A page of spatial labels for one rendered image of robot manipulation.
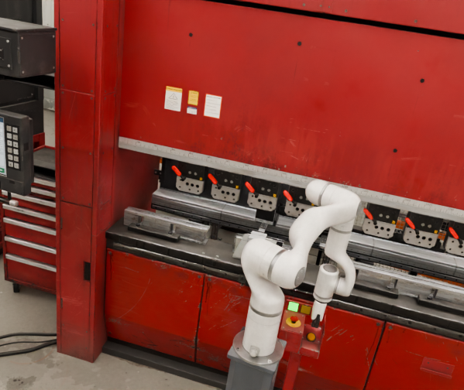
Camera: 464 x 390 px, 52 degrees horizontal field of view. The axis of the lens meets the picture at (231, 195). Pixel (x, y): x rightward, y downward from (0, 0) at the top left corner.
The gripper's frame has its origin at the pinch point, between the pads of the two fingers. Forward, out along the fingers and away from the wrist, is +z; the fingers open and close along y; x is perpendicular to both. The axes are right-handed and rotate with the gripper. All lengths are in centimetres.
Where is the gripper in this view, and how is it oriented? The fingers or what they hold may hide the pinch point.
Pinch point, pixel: (315, 323)
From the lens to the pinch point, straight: 231.9
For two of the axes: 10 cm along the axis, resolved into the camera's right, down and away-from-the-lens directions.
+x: 9.7, 2.1, -1.5
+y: -2.3, 4.3, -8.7
